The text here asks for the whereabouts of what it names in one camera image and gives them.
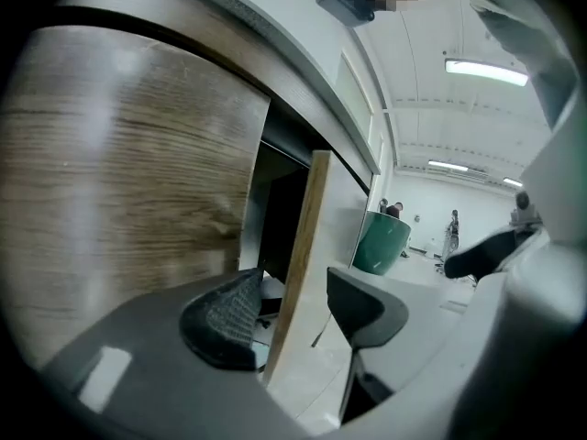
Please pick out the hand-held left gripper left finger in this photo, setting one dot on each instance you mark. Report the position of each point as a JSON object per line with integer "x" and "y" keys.
{"x": 151, "y": 360}

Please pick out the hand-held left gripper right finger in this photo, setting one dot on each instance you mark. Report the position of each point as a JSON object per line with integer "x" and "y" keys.
{"x": 362, "y": 310}

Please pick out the dark wooden cabinet door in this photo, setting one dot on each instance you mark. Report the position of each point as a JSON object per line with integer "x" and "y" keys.
{"x": 128, "y": 177}

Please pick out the wooden cabinet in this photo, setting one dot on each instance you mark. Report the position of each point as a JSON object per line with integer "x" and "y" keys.
{"x": 257, "y": 48}

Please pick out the green chair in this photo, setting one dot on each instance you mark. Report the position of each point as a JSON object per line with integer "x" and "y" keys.
{"x": 383, "y": 245}

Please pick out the grey equipment stand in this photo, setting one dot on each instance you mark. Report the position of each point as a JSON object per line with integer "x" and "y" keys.
{"x": 451, "y": 234}

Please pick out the ceiling light bar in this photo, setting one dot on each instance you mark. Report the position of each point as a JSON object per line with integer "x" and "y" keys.
{"x": 512, "y": 181}
{"x": 447, "y": 166}
{"x": 486, "y": 72}

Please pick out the grey head-worn camera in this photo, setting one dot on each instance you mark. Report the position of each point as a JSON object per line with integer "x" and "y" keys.
{"x": 344, "y": 5}

